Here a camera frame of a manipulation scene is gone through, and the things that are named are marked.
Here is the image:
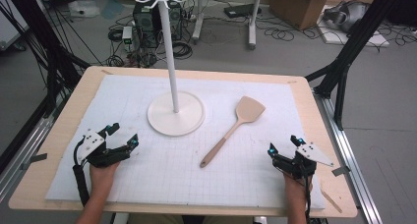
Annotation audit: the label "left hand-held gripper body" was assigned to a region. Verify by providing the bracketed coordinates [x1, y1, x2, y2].
[79, 129, 132, 169]

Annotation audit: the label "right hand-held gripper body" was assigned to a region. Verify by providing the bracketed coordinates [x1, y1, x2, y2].
[271, 141, 335, 181]

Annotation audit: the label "beige spatula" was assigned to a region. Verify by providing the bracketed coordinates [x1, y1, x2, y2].
[199, 95, 267, 169]

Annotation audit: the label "white utensil rack stand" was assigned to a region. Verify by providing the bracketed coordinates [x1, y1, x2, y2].
[135, 0, 207, 138]

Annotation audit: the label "person's right hand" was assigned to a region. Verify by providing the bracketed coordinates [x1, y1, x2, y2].
[282, 172, 313, 202]

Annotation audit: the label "person's left hand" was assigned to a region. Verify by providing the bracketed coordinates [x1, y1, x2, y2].
[89, 160, 121, 199]

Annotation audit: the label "wooden table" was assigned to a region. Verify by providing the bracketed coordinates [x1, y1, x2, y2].
[8, 65, 359, 219]

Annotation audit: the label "grey tape piece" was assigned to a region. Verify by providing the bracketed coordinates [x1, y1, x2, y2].
[330, 165, 351, 178]
[21, 152, 49, 170]

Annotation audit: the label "thin wooden stick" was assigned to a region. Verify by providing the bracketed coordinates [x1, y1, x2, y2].
[320, 188, 344, 214]

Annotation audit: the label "white grid mat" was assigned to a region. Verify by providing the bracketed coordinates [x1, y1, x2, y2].
[45, 74, 327, 210]

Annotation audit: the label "person's legs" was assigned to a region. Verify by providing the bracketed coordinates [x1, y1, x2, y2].
[127, 213, 254, 224]

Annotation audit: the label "small white device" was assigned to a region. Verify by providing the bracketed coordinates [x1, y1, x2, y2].
[121, 25, 134, 45]

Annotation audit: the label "white foam board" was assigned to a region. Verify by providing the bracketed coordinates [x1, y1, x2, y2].
[316, 4, 391, 49]

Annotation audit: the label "black computer tower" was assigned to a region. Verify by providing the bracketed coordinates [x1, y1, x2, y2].
[132, 0, 184, 50]

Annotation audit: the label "white stand leg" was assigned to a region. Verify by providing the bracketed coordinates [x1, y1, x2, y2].
[247, 0, 264, 51]
[191, 0, 207, 44]

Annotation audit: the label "clear plastic bag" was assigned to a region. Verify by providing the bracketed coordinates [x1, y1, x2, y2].
[66, 0, 101, 19]

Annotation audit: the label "grey bag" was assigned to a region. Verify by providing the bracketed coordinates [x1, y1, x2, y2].
[322, 0, 371, 34]

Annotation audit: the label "cardboard box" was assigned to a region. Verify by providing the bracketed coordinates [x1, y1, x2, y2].
[268, 0, 342, 31]

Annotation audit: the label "flat black box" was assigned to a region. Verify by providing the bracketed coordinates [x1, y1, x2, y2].
[223, 3, 263, 19]

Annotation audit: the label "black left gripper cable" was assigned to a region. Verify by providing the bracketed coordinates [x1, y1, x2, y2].
[72, 138, 91, 207]

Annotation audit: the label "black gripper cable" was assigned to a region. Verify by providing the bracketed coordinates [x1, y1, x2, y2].
[303, 174, 314, 224]
[72, 138, 91, 207]

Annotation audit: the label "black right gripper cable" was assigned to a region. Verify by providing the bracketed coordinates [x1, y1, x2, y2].
[303, 174, 314, 224]

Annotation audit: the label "aluminium rail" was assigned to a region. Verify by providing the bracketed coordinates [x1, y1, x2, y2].
[0, 114, 57, 203]
[312, 91, 384, 224]

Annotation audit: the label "black metal frame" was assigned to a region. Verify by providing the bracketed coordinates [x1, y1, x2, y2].
[304, 0, 408, 132]
[0, 0, 91, 173]

